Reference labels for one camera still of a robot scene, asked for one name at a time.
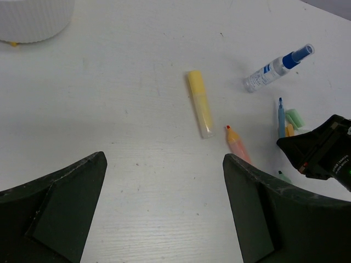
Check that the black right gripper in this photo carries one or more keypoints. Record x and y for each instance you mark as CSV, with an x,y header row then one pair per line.
x,y
322,153

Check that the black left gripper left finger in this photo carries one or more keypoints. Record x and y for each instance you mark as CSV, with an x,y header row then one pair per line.
x,y
48,219

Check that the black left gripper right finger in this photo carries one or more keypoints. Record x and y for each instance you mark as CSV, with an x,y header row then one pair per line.
x,y
278,222

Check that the yellow highlighter cap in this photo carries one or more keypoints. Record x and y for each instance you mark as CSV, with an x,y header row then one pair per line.
x,y
289,130

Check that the green highlighter cap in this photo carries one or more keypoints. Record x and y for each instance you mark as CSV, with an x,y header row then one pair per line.
x,y
294,118

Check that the orange pink highlighter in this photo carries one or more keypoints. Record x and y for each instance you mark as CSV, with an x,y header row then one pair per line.
x,y
236,145

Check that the clear blue spray bottle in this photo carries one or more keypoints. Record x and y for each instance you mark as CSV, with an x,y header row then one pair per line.
x,y
277,68

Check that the yellow highlighter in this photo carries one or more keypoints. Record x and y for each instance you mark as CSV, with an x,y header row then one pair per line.
x,y
201,104

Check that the white round divided container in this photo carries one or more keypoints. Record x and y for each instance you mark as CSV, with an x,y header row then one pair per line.
x,y
31,21

